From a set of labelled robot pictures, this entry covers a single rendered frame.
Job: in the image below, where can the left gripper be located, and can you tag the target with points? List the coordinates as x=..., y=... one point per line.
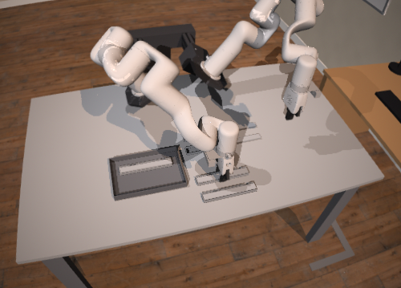
x=295, y=102

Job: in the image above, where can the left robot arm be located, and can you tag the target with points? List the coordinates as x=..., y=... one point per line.
x=263, y=15

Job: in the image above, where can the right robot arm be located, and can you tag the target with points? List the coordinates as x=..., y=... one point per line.
x=157, y=86

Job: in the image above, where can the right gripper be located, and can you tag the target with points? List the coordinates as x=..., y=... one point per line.
x=225, y=166

